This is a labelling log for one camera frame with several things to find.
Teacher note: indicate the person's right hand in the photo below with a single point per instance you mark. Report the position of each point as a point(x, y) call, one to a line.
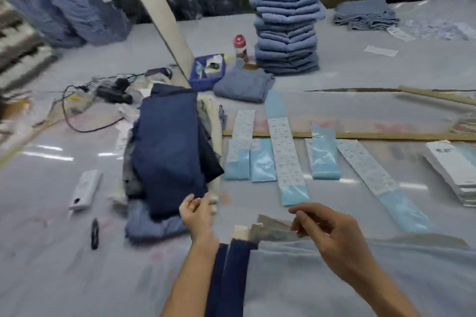
point(334, 235)

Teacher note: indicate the person's left hand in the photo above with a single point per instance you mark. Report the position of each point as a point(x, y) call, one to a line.
point(199, 218)

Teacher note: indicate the person's right thumb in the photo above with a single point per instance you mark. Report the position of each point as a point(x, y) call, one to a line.
point(301, 227)

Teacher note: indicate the person's left thumb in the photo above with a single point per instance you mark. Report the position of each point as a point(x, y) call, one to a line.
point(206, 201)

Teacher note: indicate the person's right forearm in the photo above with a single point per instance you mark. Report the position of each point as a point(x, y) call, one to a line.
point(379, 294)

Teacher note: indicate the person's left forearm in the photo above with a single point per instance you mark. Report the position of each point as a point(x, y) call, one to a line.
point(189, 279)

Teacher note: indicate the small white cloth label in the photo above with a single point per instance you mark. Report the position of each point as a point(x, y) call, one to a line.
point(241, 233)

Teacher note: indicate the light blue plastic packet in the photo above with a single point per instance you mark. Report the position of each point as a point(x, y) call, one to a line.
point(237, 160)
point(263, 160)
point(325, 157)

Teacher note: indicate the folded medium blue jeans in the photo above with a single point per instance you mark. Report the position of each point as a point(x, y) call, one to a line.
point(148, 225)

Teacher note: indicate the folded dark navy jeans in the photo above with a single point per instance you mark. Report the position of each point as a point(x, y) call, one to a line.
point(171, 149)

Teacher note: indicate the long white label strip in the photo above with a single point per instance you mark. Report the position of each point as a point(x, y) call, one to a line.
point(286, 153)
point(375, 175)

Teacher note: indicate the dark navy jeans waistband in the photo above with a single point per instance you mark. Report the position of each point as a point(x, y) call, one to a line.
point(232, 276)

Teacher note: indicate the pile of mixed cloths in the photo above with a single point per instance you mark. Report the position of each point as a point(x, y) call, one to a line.
point(128, 183)

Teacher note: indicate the short white label strip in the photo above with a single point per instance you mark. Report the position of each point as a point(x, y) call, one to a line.
point(243, 125)

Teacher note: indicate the black marker pen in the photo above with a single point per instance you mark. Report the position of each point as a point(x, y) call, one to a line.
point(95, 233)

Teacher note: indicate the long wooden ruler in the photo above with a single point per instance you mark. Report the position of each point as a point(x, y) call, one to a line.
point(372, 135)

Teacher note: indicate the white tagging gun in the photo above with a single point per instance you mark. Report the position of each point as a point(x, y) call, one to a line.
point(85, 190)

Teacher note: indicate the blue plastic tray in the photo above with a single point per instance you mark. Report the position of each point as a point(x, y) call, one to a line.
point(206, 75)

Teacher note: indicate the brown tape roll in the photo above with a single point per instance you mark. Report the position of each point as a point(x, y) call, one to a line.
point(251, 65)

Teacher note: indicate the black handheld device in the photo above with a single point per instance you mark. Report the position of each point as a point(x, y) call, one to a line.
point(113, 92)

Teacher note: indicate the red-capped spray can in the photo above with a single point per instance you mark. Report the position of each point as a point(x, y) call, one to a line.
point(240, 49)

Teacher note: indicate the stack of white tags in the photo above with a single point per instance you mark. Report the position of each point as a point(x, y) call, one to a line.
point(452, 170)

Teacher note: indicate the tall stack of blue jeans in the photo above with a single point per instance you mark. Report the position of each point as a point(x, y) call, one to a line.
point(288, 30)

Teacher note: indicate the white paper slip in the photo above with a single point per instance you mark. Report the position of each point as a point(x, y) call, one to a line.
point(380, 50)
point(401, 33)

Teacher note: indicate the white pillar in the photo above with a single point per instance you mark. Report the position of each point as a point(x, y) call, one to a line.
point(156, 8)

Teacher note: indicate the small stack grey-blue jeans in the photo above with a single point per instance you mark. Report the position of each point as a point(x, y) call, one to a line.
point(364, 16)

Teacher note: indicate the pile of blue jeans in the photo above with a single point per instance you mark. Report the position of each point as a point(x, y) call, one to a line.
point(74, 12)

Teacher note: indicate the striped fabric stack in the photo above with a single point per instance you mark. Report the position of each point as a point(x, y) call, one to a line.
point(22, 49)

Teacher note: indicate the pale patterned cloth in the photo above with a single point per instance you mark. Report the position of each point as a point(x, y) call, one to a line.
point(438, 30)

